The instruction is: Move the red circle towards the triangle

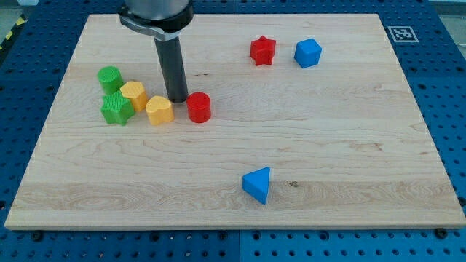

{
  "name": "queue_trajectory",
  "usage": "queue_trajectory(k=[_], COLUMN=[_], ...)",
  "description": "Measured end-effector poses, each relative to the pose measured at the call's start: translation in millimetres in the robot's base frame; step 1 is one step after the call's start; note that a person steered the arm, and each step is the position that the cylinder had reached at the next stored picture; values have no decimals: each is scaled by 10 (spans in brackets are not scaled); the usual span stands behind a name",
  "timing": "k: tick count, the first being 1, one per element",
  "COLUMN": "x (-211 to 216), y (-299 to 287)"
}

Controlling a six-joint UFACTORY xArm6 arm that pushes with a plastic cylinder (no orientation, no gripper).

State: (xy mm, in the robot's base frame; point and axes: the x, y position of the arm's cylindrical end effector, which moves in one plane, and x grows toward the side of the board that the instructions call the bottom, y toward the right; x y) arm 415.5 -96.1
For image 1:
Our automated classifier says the red cylinder block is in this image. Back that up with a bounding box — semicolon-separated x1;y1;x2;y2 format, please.
186;92;211;123

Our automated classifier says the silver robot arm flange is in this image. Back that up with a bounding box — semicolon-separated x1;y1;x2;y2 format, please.
118;0;194;41

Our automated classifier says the blue triangle block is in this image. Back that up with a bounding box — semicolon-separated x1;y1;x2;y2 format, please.
242;167;270;205

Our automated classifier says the yellow heart block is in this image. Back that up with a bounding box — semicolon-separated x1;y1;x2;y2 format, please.
146;95;175;125

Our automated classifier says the red star block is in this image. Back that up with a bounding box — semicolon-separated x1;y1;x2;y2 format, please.
250;36;276;66

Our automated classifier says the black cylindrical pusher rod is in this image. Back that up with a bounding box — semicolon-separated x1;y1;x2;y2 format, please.
154;36;189;103

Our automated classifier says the yellow hexagon block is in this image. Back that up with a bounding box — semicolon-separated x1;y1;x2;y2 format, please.
120;81;149;111

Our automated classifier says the blue cube block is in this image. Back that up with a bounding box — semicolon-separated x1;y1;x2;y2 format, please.
294;38;322;68

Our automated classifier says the green star block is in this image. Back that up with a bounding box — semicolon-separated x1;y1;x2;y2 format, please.
100;91;135;126

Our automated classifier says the green cylinder block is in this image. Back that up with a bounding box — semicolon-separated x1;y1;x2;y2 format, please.
97;66;124;95

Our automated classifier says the white fiducial marker tag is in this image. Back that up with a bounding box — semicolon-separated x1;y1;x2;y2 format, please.
387;25;419;43

